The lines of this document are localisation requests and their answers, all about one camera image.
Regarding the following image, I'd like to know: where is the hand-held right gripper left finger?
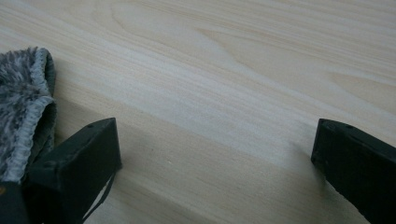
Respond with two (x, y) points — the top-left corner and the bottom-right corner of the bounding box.
(22, 117), (122, 224)

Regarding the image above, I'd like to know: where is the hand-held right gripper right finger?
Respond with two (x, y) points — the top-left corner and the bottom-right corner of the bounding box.
(311, 118), (396, 224)

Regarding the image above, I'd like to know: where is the grey fluffy towel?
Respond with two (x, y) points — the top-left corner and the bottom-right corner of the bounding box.
(0, 46), (58, 185)

